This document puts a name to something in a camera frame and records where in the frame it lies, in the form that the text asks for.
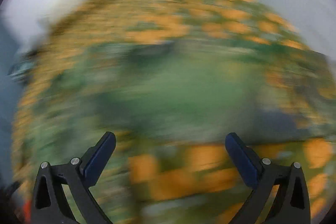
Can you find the blue grey curtain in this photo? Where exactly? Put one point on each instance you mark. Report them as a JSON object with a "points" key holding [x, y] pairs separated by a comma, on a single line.
{"points": [[10, 95]]}

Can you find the olive orange floral bed quilt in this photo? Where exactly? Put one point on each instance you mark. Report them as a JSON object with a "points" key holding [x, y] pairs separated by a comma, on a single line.
{"points": [[177, 182]]}

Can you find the green landscape print padded jacket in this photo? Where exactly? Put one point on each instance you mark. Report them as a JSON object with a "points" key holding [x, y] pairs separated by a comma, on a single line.
{"points": [[174, 92]]}

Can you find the pile of clothes on nightstand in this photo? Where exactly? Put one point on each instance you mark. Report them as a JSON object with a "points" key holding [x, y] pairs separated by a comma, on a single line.
{"points": [[21, 69]]}

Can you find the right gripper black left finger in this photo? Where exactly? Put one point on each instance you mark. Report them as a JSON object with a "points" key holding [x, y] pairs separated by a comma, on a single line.
{"points": [[49, 203]]}

